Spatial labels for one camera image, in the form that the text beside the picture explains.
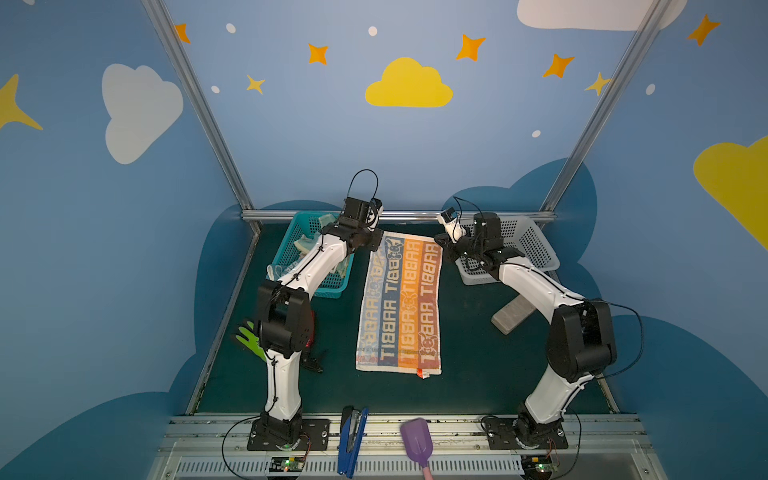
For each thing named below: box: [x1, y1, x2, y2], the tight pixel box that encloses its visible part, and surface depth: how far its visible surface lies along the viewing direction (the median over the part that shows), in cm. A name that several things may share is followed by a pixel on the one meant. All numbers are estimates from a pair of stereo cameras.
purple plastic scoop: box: [400, 418, 433, 468], surface depth 75 cm
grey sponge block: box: [491, 295, 537, 336], surface depth 95 cm
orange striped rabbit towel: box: [356, 232, 444, 379], surface depth 98 cm
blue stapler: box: [337, 406, 369, 478], surface depth 74 cm
